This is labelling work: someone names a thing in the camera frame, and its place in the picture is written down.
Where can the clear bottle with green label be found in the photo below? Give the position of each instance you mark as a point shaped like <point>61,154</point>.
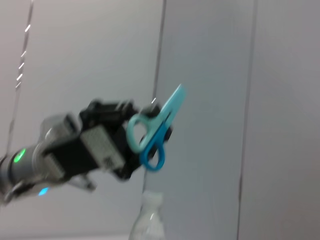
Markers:
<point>147,220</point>

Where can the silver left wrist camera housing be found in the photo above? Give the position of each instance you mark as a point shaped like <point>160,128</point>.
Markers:
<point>95,145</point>

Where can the blue and teal scissors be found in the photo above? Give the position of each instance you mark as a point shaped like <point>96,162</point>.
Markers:
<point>170,107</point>

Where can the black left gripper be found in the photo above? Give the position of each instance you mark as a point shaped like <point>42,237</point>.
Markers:
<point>110,115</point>

